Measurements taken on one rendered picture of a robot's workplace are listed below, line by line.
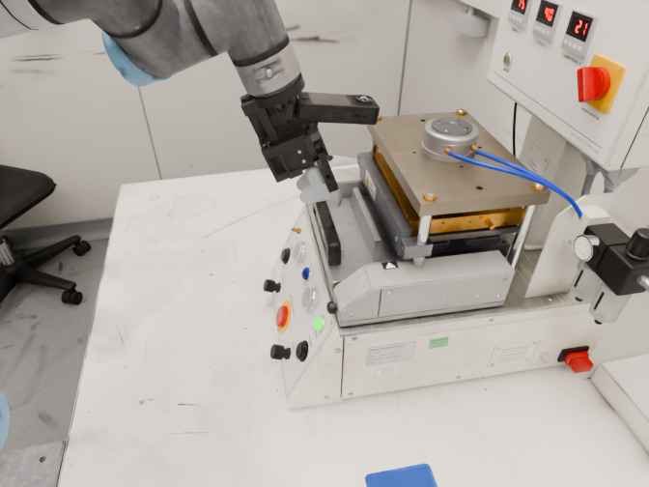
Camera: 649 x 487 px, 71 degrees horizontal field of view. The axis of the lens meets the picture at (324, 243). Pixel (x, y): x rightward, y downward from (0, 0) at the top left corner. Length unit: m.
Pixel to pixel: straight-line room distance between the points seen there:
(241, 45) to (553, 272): 0.53
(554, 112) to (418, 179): 0.21
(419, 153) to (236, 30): 0.31
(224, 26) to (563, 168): 0.52
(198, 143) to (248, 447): 1.73
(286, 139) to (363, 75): 1.69
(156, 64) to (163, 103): 1.64
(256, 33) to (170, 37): 0.09
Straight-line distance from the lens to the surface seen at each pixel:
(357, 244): 0.73
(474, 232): 0.70
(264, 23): 0.57
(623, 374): 0.92
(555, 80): 0.73
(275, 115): 0.62
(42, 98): 2.29
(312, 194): 0.68
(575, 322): 0.84
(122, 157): 2.35
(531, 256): 0.85
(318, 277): 0.76
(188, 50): 0.57
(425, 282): 0.64
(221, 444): 0.78
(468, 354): 0.79
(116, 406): 0.87
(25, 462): 0.87
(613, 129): 0.65
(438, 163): 0.68
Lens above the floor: 1.43
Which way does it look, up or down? 39 degrees down
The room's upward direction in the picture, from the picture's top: straight up
